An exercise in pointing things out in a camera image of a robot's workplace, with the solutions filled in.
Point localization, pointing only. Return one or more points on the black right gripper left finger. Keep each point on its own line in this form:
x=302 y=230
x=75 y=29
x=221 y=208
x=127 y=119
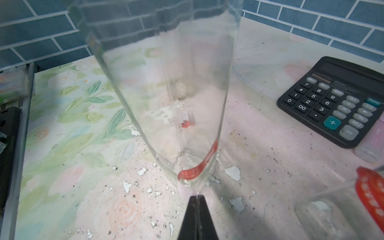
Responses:
x=189 y=227

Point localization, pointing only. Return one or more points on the black desk calculator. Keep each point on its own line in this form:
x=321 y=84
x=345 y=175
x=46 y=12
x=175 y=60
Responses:
x=337 y=99

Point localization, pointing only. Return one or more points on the coloured highlighter pack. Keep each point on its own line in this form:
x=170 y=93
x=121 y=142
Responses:
x=15 y=84

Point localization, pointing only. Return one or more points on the pink metal pen bucket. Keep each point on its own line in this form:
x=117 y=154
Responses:
x=371 y=148

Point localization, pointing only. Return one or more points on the peeled red white label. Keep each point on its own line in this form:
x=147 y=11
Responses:
x=187 y=120

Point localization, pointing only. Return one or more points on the short corked glass bottle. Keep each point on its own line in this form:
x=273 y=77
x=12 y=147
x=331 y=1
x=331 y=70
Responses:
x=164 y=58

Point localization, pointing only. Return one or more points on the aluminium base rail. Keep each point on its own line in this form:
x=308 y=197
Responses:
x=9 y=218

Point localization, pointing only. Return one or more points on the corked glass bottle red label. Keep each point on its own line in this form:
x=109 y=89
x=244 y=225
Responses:
x=353 y=211

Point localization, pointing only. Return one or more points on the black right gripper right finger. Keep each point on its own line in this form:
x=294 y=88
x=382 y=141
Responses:
x=205 y=226

